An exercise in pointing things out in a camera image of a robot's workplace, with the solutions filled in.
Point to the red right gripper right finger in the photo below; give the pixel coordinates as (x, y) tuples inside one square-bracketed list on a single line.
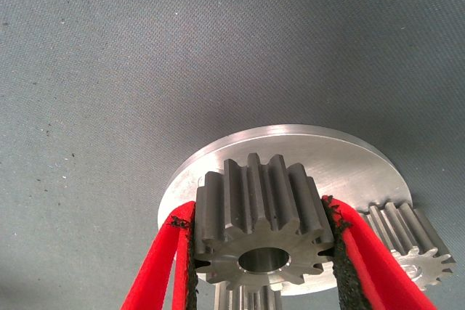
[(370, 263)]

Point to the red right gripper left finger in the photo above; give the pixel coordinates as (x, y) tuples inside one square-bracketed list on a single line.
[(156, 263)]

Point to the round metal plate with hole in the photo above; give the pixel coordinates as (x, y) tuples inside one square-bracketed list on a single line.
[(345, 168)]

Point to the small steel gear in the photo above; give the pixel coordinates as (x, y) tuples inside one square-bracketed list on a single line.
[(417, 237), (250, 299), (254, 215)]

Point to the dark grey table cloth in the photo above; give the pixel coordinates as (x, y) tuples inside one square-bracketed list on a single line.
[(109, 70)]

